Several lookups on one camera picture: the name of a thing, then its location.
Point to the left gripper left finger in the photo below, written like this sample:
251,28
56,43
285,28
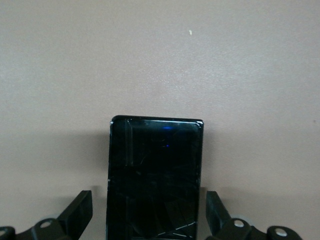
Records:
75,215

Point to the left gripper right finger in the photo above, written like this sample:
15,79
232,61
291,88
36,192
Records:
220,217

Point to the black cracked smartphone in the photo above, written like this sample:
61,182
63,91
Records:
155,180

